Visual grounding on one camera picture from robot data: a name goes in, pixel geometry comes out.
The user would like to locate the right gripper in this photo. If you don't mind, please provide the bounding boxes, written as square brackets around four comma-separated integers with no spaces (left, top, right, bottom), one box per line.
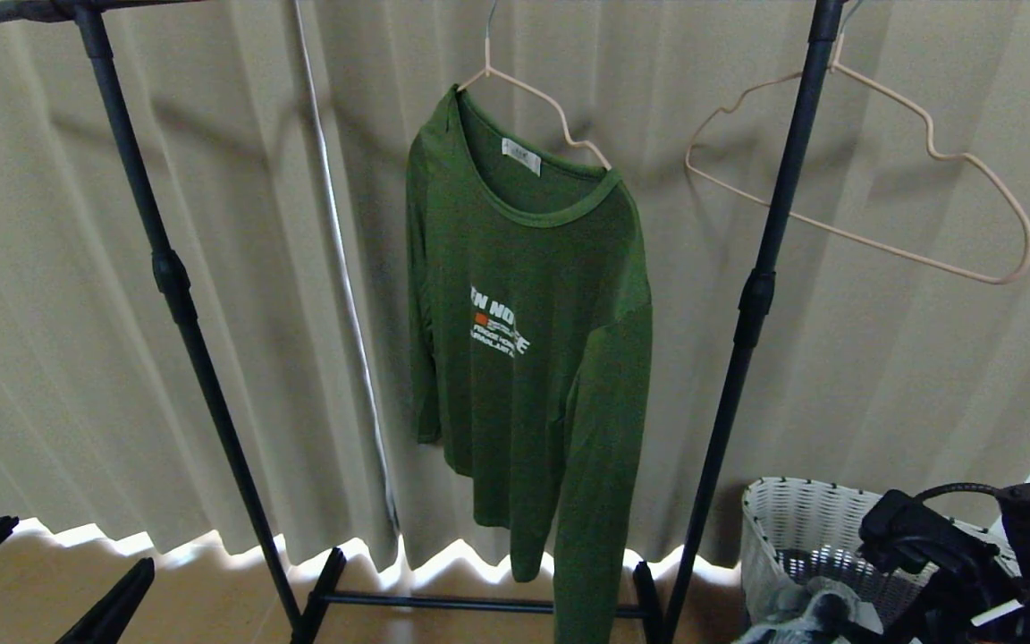
[873,559,1030,644]

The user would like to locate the pale grey shorts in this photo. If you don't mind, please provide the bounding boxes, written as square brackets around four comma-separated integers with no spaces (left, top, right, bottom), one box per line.
[734,577,884,644]

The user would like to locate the pink clothes hanger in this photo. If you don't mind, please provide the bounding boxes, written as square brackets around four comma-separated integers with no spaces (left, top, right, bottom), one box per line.
[684,0,1030,286]
[457,0,613,172]

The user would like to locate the green long-sleeved shirt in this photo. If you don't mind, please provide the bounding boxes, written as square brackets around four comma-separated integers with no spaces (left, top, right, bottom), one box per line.
[405,84,655,644]

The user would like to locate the white laundry basket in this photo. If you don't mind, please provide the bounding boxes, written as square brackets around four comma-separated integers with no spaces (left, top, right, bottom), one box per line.
[739,476,1022,629]

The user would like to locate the black clothes rack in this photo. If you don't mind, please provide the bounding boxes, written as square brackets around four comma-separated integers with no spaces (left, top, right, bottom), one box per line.
[0,0,848,644]

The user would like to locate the beige curtain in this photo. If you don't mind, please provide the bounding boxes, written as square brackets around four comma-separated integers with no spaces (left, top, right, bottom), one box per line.
[0,0,1030,578]

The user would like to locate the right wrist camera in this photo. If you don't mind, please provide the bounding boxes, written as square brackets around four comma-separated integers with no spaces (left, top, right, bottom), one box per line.
[857,489,1003,582]

